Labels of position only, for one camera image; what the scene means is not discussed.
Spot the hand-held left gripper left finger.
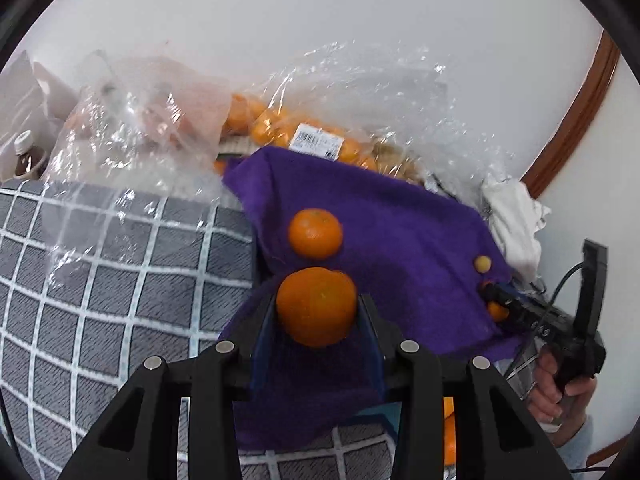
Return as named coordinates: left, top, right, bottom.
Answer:
left=57, top=287, right=279, bottom=480

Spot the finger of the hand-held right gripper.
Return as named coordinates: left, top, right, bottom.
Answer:
left=479, top=283, right=542, bottom=326
left=574, top=239, right=609, bottom=341

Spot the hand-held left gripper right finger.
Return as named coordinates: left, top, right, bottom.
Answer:
left=356, top=294, right=574, bottom=480

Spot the purple towel covered tray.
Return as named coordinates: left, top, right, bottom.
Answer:
left=217, top=146, right=537, bottom=454

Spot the person's right forearm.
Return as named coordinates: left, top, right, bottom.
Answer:
left=549, top=411, right=597, bottom=469

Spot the person's right hand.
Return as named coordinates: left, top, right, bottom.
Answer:
left=529, top=349, right=599, bottom=429

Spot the white crumpled cloth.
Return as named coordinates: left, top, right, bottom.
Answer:
left=481, top=175, right=552, bottom=282

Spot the labelled bag of oranges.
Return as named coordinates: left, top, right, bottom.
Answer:
left=214, top=91, right=382, bottom=174

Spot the large clear plastic bag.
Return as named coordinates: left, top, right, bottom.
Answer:
left=260, top=39, right=522, bottom=203

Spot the clear bag with pink contents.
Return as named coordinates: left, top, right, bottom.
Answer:
left=42, top=50, right=237, bottom=197

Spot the brown bottle with white cap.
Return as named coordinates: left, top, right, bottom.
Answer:
left=12, top=130, right=49, bottom=179

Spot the white plastic bag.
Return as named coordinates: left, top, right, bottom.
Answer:
left=0, top=51, right=77, bottom=182

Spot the brown wooden door frame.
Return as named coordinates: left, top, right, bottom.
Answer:
left=519, top=30, right=621, bottom=199

